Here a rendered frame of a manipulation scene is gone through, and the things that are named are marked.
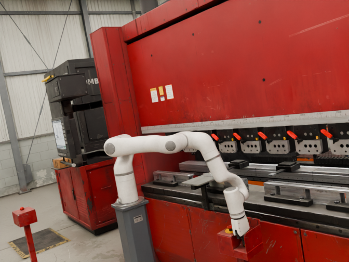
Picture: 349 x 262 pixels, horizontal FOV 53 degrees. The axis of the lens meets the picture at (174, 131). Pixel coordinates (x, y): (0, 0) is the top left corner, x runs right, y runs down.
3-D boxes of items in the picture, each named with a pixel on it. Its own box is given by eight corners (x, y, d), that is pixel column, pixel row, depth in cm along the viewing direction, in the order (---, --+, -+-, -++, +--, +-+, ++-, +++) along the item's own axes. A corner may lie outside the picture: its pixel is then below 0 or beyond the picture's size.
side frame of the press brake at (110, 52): (133, 274, 335) (89, 34, 315) (197, 240, 387) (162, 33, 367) (148, 282, 315) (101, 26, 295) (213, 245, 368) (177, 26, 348)
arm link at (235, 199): (235, 206, 198) (226, 213, 192) (229, 184, 196) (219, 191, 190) (247, 207, 192) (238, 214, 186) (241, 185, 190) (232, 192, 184)
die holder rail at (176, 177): (154, 182, 317) (152, 171, 316) (159, 180, 321) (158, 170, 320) (190, 186, 278) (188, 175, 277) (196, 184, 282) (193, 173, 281)
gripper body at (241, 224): (237, 209, 198) (242, 227, 200) (227, 218, 191) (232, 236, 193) (248, 210, 193) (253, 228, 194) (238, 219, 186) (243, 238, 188)
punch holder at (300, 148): (296, 154, 197) (292, 125, 195) (304, 151, 202) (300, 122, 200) (321, 154, 185) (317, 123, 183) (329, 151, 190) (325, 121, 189)
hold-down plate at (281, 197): (264, 200, 216) (263, 195, 216) (269, 197, 219) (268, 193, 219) (308, 207, 192) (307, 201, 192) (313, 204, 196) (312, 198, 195)
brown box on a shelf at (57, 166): (51, 168, 446) (49, 159, 445) (70, 164, 460) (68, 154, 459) (57, 170, 421) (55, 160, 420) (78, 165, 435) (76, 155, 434)
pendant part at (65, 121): (58, 156, 328) (50, 119, 325) (70, 153, 335) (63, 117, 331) (70, 159, 290) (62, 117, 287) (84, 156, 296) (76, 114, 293)
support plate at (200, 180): (181, 184, 245) (180, 182, 245) (207, 174, 262) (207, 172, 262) (198, 186, 231) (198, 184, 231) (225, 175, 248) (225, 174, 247)
